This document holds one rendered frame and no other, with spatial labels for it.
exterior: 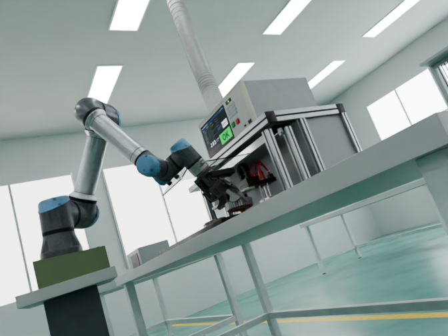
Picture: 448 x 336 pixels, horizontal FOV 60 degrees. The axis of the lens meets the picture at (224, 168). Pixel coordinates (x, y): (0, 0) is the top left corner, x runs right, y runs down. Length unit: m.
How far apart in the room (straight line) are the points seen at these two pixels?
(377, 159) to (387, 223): 8.52
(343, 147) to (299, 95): 0.32
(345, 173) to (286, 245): 6.83
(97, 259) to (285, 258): 6.18
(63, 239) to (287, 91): 1.11
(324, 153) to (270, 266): 5.78
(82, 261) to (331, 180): 1.02
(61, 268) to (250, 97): 0.98
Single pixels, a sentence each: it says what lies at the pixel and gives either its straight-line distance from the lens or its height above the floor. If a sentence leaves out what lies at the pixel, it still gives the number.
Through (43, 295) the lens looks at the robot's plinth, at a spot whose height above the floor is 0.72.
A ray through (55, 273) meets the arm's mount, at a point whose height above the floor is 0.79.
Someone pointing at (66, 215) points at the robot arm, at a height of 0.99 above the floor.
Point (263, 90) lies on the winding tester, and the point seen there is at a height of 1.26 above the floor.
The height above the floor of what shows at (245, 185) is 0.90.
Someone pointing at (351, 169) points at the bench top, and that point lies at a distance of 0.76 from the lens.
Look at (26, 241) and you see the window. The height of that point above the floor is 1.74.
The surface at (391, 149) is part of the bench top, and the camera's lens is 0.70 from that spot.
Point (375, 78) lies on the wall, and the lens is 8.91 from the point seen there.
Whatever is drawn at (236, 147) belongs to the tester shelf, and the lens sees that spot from 1.67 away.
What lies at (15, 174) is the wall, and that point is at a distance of 6.37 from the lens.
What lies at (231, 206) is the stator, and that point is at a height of 0.83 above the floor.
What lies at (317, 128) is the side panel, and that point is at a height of 1.02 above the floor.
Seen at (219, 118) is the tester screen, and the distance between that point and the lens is 1.81.
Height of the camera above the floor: 0.65
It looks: 13 degrees up
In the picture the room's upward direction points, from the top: 19 degrees counter-clockwise
